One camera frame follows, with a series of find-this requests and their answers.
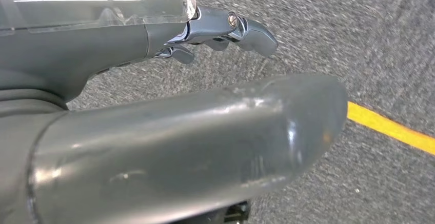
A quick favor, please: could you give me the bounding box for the black robot body part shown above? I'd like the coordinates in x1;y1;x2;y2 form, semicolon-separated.
217;200;253;224

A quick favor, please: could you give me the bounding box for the yellow floor tape line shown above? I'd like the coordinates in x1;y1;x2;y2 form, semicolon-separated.
346;101;435;156

